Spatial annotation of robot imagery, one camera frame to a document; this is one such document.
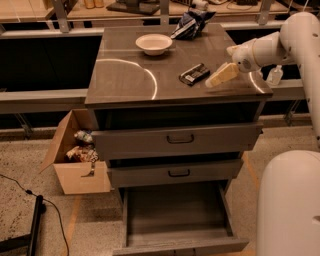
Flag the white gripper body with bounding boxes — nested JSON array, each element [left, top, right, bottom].
[[231, 32, 294, 73]]

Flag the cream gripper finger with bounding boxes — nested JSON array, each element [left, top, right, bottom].
[[226, 45, 240, 56], [205, 63, 239, 88]]

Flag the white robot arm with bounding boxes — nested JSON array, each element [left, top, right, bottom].
[[205, 12, 320, 256]]

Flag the grey drawer cabinet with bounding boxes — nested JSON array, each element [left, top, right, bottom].
[[84, 23, 274, 256]]

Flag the grey middle drawer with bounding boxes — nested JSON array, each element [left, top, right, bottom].
[[108, 159, 243, 188]]

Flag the grey drawer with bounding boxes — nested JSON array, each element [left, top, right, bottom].
[[93, 122, 263, 161], [113, 182, 249, 256], [108, 159, 243, 188]]

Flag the grey top drawer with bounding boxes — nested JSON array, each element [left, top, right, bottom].
[[93, 122, 263, 161]]

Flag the grey bottom drawer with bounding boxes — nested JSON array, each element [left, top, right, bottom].
[[113, 182, 249, 256]]

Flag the clear sanitizer bottle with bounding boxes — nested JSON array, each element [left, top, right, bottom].
[[266, 65, 283, 86]]

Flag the white paper bowl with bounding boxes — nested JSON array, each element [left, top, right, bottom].
[[136, 34, 172, 56]]

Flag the white packet in box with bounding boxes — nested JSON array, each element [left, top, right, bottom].
[[74, 130, 93, 144]]

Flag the crumpled snack bag in box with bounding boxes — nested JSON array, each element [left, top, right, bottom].
[[66, 145, 99, 163]]

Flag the cardboard box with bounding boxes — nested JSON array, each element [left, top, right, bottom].
[[40, 109, 111, 194]]

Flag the black stand leg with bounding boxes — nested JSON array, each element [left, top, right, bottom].
[[0, 195, 46, 256]]

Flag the black floor cable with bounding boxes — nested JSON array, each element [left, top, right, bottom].
[[0, 173, 70, 256]]

